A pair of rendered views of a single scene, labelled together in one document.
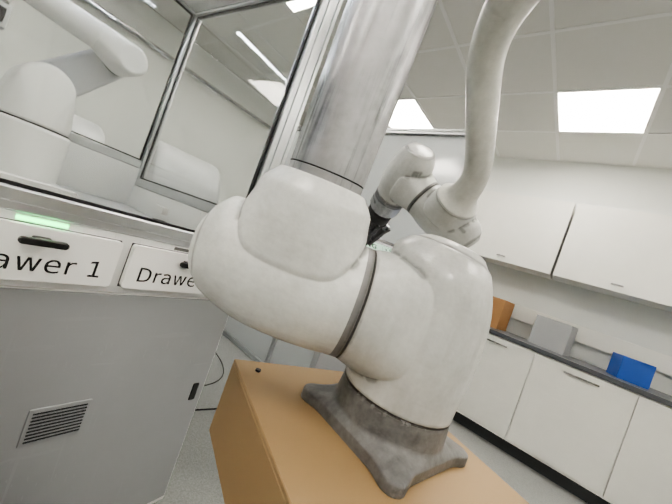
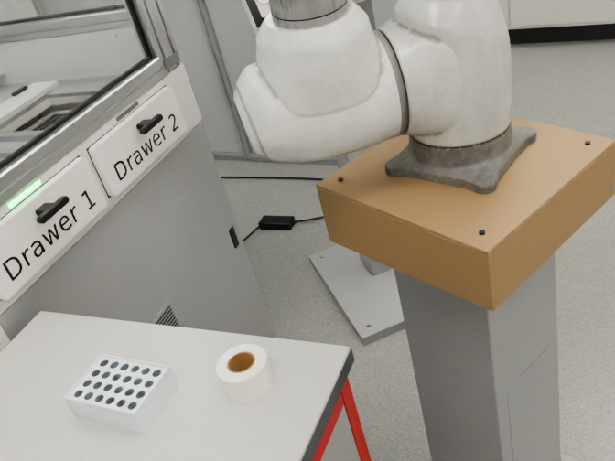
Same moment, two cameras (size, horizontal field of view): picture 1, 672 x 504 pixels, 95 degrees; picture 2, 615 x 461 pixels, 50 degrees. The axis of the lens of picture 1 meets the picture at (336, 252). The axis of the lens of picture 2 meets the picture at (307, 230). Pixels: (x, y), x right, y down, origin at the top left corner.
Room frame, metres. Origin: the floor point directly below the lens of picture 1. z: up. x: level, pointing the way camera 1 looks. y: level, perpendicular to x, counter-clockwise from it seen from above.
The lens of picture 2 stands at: (-0.46, 0.16, 1.39)
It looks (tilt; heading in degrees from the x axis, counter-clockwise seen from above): 33 degrees down; 358
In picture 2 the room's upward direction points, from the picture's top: 16 degrees counter-clockwise
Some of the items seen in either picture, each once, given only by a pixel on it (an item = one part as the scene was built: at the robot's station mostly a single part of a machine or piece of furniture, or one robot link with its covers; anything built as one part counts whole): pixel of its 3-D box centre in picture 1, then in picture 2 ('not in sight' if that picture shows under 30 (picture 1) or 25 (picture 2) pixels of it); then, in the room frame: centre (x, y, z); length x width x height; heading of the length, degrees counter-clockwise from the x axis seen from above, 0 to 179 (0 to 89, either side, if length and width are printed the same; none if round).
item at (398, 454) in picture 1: (396, 408); (465, 134); (0.44, -0.16, 0.90); 0.22 x 0.18 x 0.06; 132
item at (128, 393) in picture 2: not in sight; (122, 391); (0.23, 0.43, 0.78); 0.12 x 0.08 x 0.04; 55
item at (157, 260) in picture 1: (181, 272); (142, 138); (0.87, 0.39, 0.87); 0.29 x 0.02 x 0.11; 147
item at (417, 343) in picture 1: (418, 315); (447, 57); (0.43, -0.14, 1.03); 0.18 x 0.16 x 0.22; 93
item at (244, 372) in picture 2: not in sight; (244, 372); (0.19, 0.26, 0.78); 0.07 x 0.07 x 0.04
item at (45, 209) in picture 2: (43, 241); (48, 209); (0.59, 0.54, 0.91); 0.07 x 0.04 x 0.01; 147
